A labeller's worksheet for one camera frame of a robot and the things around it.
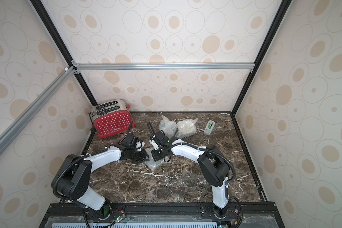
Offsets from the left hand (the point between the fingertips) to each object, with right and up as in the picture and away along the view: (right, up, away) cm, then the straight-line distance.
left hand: (153, 158), depth 87 cm
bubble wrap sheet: (-1, -2, -4) cm, 5 cm away
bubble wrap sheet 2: (+21, +18, +16) cm, 32 cm away
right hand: (+4, +2, +3) cm, 5 cm away
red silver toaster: (-29, +26, +7) cm, 39 cm away
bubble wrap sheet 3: (+9, +19, +15) cm, 26 cm away
